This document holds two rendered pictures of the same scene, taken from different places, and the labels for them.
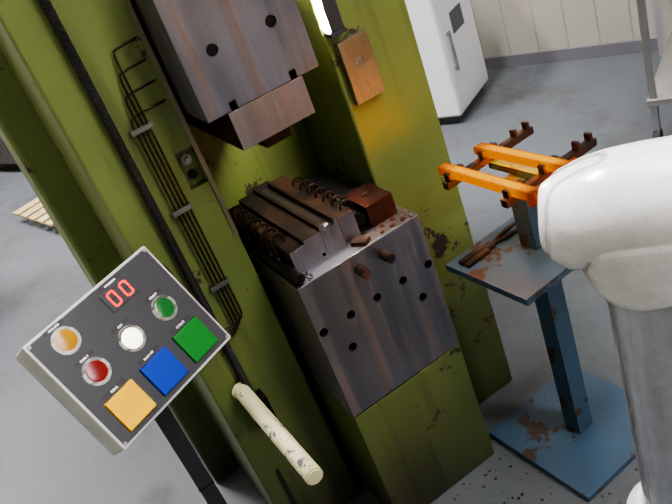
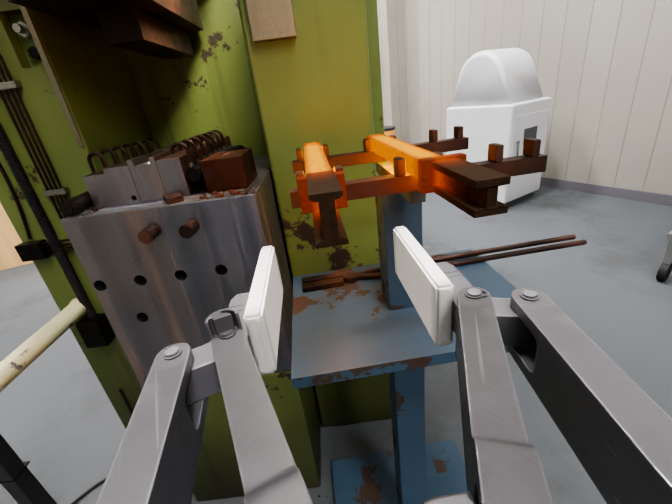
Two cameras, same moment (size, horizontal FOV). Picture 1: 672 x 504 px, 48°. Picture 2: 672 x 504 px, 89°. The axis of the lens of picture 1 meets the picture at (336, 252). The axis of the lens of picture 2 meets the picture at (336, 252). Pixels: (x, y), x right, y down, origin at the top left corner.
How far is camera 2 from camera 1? 151 cm
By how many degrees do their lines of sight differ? 19
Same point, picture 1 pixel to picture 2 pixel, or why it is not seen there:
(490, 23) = (558, 153)
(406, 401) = (213, 399)
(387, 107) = (301, 65)
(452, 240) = (356, 260)
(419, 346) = not seen: hidden behind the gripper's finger
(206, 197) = (42, 85)
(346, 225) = (168, 173)
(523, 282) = (323, 347)
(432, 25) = (507, 132)
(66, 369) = not seen: outside the picture
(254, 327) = not seen: hidden behind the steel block
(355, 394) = (144, 367)
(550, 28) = (604, 168)
